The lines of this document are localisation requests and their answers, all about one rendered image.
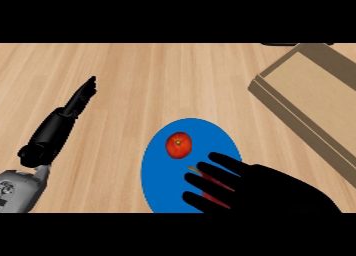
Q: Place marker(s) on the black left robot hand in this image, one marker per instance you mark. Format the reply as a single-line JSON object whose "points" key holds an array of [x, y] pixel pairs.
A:
{"points": [[51, 133]]}

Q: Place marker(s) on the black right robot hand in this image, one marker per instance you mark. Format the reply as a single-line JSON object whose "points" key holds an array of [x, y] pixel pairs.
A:
{"points": [[273, 191]]}

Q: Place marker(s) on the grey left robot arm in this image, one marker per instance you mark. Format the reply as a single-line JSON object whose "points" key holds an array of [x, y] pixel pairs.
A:
{"points": [[12, 191]]}

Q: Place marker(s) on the red pear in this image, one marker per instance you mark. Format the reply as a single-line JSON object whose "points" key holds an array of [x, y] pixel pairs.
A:
{"points": [[211, 181]]}

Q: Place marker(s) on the blue plate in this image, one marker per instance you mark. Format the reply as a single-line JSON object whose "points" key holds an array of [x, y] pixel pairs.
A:
{"points": [[165, 176]]}

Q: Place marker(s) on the cardboard box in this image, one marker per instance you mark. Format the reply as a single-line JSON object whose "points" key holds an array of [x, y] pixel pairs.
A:
{"points": [[317, 100]]}

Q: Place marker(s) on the red tomato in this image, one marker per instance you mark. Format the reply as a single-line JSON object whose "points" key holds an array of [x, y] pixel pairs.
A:
{"points": [[178, 145]]}

